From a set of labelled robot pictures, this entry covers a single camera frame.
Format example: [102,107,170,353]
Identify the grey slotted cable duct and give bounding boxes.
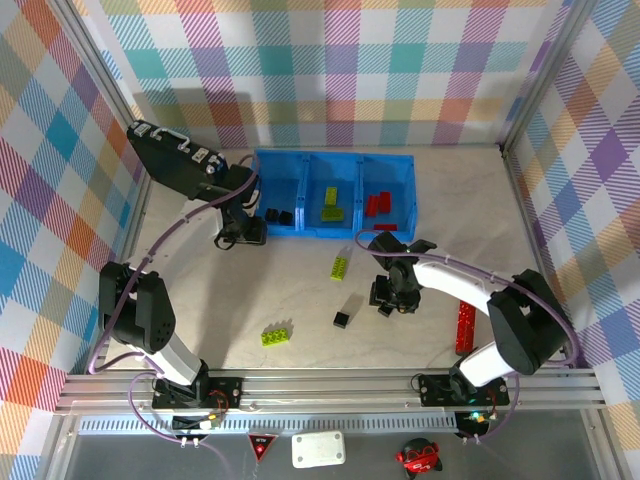
[79,417,459,435]

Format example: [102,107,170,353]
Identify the thin purple cable lead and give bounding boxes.
[197,439,236,480]

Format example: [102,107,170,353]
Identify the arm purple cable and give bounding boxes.
[354,229,581,444]
[88,153,261,444]

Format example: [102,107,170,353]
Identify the long red brick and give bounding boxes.
[455,301,478,356]

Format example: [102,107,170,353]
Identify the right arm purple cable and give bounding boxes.
[354,229,581,444]

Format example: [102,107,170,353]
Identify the white plate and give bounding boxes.
[291,430,347,470]

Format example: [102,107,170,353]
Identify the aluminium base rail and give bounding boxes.
[54,367,606,415]

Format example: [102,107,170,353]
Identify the aluminium side rail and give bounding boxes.
[82,159,154,376]
[499,144,576,374]

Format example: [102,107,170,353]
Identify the blue plastic bin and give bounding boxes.
[357,153,419,243]
[299,151,364,237]
[243,148,307,235]

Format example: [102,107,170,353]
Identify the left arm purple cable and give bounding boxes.
[88,153,261,444]

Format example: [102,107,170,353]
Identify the black briefcase with silver handle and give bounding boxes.
[126,121,230,201]

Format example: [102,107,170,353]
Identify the red triangular button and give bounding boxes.
[247,433,277,465]

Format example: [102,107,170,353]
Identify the small controller board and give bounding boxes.
[457,409,494,436]
[172,412,224,432]

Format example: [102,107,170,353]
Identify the aluminium frame post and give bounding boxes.
[499,0,601,151]
[49,0,151,171]

